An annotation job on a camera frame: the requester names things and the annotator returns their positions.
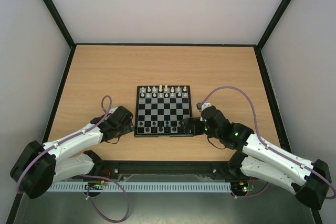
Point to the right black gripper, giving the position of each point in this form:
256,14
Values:
193,126

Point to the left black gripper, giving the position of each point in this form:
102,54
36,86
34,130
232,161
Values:
128,127

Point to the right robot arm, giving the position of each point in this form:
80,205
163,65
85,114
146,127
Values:
256,157

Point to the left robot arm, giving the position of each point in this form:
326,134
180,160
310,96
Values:
41,165

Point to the black silver chess board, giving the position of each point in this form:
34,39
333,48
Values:
161,110

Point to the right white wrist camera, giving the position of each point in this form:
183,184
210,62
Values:
202,105

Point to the grey slotted cable duct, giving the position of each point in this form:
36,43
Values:
140,187

